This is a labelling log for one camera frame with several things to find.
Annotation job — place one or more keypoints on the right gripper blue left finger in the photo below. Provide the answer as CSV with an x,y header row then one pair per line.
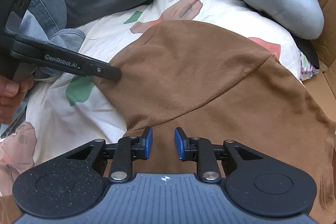
x,y
125,152

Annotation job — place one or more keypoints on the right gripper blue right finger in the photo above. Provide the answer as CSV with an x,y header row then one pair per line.
x,y
201,151

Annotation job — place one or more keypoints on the brown printed t-shirt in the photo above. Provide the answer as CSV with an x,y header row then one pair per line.
x,y
216,84

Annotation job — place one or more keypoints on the person's left hand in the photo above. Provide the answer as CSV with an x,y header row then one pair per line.
x,y
12,94

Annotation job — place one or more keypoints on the blue denim garment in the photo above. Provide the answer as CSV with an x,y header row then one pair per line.
x,y
44,20

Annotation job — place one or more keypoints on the cream bear print bedsheet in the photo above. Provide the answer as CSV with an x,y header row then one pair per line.
x,y
70,111

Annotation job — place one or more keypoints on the floral patterned folded cloth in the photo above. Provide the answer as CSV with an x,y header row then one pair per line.
x,y
308,70

